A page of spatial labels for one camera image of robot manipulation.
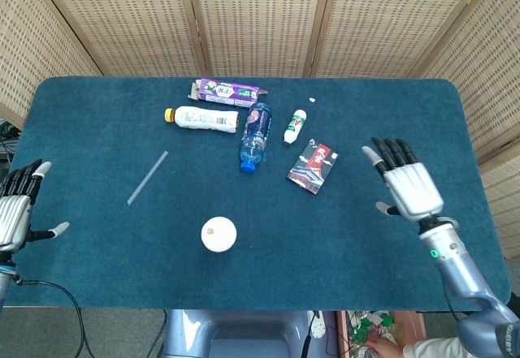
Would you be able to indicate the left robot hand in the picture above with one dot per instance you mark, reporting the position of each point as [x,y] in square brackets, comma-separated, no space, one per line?
[12,220]

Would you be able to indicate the red paper cup white lid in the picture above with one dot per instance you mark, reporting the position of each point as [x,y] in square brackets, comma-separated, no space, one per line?
[218,234]

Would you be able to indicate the purple milk carton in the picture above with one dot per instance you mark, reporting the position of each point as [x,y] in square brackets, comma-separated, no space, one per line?
[225,92]

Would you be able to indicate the blue carpet table mat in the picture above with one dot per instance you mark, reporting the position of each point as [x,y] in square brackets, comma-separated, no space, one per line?
[304,268]

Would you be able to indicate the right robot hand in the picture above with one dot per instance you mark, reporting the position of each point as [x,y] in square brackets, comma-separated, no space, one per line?
[412,189]

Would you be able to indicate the white bottle yellow cap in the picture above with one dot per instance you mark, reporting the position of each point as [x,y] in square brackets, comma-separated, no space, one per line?
[203,119]

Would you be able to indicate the woven bamboo folding screen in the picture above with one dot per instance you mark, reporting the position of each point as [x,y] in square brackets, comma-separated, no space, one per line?
[260,17]

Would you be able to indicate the small white bottle green label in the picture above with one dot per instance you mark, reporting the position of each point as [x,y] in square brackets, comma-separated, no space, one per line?
[295,126]

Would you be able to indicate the translucent plastic straw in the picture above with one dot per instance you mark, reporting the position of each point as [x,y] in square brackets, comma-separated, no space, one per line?
[147,178]

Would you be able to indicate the clear bottle blue cap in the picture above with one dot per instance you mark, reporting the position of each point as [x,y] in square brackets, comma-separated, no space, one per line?
[256,135]

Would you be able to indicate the pink waste bin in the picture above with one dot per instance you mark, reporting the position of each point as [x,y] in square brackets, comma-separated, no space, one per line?
[343,333]

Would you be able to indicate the red black card box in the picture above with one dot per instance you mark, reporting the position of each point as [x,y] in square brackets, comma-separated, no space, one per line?
[313,167]

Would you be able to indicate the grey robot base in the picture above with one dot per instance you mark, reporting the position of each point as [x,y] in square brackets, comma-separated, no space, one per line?
[239,333]

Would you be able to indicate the person forearm white sleeve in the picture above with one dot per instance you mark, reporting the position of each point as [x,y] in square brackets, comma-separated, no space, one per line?
[434,348]

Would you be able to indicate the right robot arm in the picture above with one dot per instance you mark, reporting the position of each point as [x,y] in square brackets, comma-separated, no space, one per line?
[459,268]

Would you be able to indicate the person hand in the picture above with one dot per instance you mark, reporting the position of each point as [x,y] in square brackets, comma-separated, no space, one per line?
[384,348]

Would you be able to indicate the white handheld device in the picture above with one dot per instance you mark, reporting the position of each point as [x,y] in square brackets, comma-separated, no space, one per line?
[318,325]

